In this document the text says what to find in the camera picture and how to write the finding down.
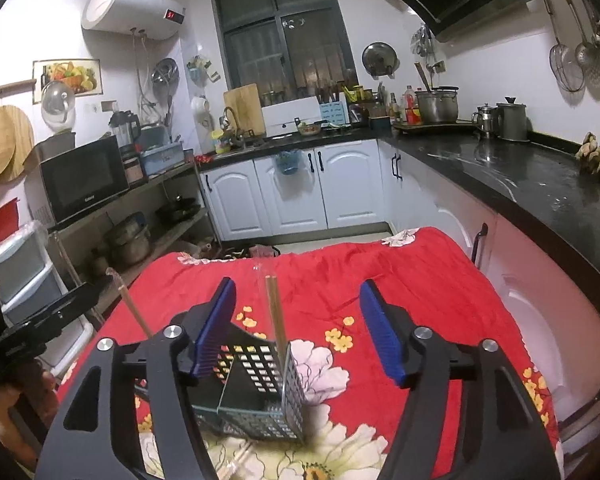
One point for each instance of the steel bowl on wall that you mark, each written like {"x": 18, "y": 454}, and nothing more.
{"x": 166, "y": 72}

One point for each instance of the steel pot lid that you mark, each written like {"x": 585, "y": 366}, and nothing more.
{"x": 379, "y": 59}

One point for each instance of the fruit wall poster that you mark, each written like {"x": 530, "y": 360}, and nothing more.
{"x": 70, "y": 75}

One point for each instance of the food bowl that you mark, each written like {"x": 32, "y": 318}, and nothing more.
{"x": 309, "y": 128}

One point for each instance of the black frying pan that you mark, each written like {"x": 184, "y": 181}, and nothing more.
{"x": 180, "y": 210}

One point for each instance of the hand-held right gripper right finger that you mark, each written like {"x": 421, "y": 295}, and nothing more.
{"x": 380, "y": 335}

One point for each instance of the wooden chopstick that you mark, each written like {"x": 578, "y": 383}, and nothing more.
{"x": 276, "y": 310}
{"x": 132, "y": 305}
{"x": 235, "y": 462}

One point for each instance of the plastic drawer unit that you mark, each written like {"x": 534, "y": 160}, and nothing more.
{"x": 25, "y": 280}

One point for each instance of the glass pot lid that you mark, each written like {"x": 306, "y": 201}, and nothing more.
{"x": 57, "y": 105}

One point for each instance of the dark perforated utensil basket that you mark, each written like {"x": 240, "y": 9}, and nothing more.
{"x": 260, "y": 360}

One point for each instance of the red floral blanket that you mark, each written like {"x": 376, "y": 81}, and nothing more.
{"x": 330, "y": 270}

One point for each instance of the light blue utensil box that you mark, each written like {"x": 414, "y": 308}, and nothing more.
{"x": 334, "y": 114}

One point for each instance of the black microwave oven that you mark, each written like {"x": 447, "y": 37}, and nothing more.
{"x": 82, "y": 180}

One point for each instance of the person's left hand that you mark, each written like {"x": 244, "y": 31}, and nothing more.
{"x": 25, "y": 395}

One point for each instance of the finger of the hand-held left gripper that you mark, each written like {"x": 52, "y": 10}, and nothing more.
{"x": 55, "y": 312}

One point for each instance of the dark kitchen window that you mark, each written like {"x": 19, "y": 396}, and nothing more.
{"x": 280, "y": 35}

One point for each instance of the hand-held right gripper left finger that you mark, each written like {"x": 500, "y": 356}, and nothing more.
{"x": 215, "y": 330}

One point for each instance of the sink faucet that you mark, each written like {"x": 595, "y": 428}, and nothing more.
{"x": 231, "y": 120}

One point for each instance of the blue hanging bag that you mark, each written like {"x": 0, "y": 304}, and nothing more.
{"x": 286, "y": 162}

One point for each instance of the blue storage box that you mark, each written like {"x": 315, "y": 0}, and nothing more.
{"x": 162, "y": 157}

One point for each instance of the metal shelf rack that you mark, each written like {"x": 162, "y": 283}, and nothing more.
{"x": 180, "y": 187}

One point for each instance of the wooden cutting board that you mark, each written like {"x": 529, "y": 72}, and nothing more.
{"x": 245, "y": 107}

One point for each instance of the hanging steel kitchen utensils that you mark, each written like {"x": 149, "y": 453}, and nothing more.
{"x": 592, "y": 55}

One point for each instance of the pile of ginger roots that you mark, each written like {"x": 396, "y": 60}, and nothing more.
{"x": 597, "y": 157}

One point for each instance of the large steel pot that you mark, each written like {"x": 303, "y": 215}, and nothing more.
{"x": 436, "y": 106}

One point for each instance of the black electric kettle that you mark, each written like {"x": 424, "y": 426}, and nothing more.
{"x": 124, "y": 127}

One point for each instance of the small steel kettle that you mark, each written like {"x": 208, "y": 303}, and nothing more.
{"x": 485, "y": 120}

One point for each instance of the condiment bottles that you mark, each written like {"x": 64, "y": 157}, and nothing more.
{"x": 407, "y": 107}

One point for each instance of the round bamboo board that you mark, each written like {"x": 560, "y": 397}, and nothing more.
{"x": 2, "y": 145}

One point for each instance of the white water heater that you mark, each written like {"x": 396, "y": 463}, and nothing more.
{"x": 125, "y": 7}

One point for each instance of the stacked steel pots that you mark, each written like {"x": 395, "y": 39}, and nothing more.
{"x": 127, "y": 242}

